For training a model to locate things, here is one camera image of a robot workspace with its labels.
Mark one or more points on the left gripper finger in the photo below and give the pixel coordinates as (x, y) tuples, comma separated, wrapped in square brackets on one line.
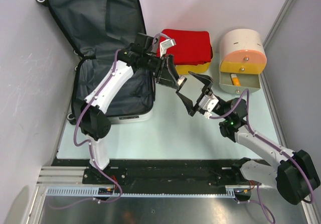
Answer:
[(167, 80), (169, 67)]

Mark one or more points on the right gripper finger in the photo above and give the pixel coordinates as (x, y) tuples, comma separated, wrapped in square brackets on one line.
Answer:
[(205, 80), (190, 107)]

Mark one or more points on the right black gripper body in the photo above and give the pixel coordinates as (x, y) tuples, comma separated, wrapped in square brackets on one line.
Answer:
[(219, 111)]

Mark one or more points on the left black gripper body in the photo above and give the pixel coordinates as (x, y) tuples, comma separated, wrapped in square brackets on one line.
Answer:
[(154, 65)]

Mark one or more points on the yellow plastic basket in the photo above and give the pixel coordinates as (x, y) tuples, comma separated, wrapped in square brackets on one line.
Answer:
[(195, 67)]

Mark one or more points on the red item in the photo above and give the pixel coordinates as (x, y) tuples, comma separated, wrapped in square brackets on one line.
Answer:
[(192, 47)]

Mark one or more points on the orange capped white tube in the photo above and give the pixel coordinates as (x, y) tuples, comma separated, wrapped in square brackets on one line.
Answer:
[(235, 79)]

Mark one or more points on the round pastel drawer box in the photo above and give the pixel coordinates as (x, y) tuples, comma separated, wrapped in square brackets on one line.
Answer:
[(241, 52)]

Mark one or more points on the space print kids suitcase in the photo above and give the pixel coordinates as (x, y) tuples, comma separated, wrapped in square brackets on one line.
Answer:
[(95, 29)]

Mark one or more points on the small white barcode box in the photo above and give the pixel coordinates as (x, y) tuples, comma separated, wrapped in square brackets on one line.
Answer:
[(181, 80)]

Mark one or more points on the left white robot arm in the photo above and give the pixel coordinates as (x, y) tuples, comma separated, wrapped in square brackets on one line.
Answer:
[(148, 53)]

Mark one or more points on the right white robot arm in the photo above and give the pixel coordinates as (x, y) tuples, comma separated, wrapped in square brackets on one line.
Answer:
[(292, 173)]

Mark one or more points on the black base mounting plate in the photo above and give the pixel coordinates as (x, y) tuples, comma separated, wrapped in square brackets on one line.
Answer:
[(256, 167)]

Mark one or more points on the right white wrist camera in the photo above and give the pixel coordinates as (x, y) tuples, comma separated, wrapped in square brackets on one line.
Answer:
[(207, 103)]

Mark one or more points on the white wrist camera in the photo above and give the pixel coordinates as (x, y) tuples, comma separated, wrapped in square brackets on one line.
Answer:
[(207, 103), (164, 45)]

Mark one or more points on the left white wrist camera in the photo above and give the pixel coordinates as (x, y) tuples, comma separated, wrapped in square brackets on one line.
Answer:
[(164, 45)]

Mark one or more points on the aluminium frame rail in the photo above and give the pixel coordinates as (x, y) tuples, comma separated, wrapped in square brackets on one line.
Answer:
[(60, 176)]

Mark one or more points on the white slotted cable duct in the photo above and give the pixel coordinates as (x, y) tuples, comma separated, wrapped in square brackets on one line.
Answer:
[(102, 192)]

